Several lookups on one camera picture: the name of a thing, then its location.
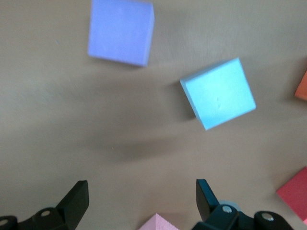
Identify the orange foam cube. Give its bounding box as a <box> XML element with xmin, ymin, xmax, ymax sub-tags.
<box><xmin>295</xmin><ymin>70</ymin><xmax>307</xmax><ymax>101</ymax></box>

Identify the blue foam cube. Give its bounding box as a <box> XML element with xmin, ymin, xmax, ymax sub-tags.
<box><xmin>179</xmin><ymin>57</ymin><xmax>257</xmax><ymax>131</ymax></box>

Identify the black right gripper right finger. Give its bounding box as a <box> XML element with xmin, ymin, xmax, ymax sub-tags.
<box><xmin>193</xmin><ymin>178</ymin><xmax>295</xmax><ymax>230</ymax></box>

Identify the red foam cube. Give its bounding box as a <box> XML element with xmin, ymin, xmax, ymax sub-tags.
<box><xmin>276</xmin><ymin>166</ymin><xmax>307</xmax><ymax>226</ymax></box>

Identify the purple foam cube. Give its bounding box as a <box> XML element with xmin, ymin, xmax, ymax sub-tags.
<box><xmin>88</xmin><ymin>0</ymin><xmax>154</xmax><ymax>67</ymax></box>

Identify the pink foam cube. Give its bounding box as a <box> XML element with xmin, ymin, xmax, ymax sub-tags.
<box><xmin>138</xmin><ymin>212</ymin><xmax>180</xmax><ymax>230</ymax></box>

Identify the brown table cover sheet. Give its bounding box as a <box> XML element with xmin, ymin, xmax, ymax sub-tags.
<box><xmin>0</xmin><ymin>0</ymin><xmax>307</xmax><ymax>230</ymax></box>

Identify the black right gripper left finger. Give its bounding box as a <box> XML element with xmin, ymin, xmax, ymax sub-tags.
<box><xmin>0</xmin><ymin>180</ymin><xmax>90</xmax><ymax>230</ymax></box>

